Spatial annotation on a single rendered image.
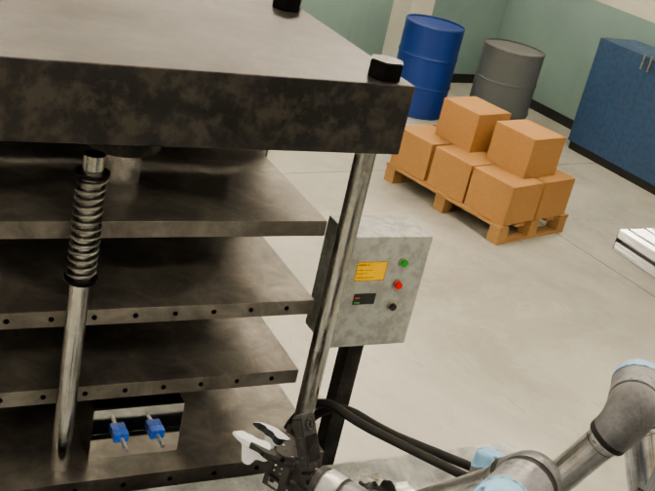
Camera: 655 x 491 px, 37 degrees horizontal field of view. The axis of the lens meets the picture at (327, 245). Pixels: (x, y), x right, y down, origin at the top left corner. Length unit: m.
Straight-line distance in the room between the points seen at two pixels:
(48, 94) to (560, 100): 8.83
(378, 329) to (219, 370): 0.56
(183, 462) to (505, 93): 6.72
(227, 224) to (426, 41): 6.83
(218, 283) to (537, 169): 4.66
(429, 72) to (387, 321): 6.44
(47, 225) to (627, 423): 1.48
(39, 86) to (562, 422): 3.66
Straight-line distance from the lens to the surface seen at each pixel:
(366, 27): 10.40
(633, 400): 2.26
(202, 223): 2.75
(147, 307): 2.80
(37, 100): 2.36
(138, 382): 2.93
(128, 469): 3.02
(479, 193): 7.25
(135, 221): 2.69
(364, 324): 3.21
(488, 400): 5.29
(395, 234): 3.11
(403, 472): 3.21
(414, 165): 7.65
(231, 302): 2.89
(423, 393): 5.18
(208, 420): 3.26
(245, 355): 3.13
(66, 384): 2.81
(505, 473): 1.79
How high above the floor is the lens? 2.67
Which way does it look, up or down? 24 degrees down
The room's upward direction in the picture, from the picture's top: 13 degrees clockwise
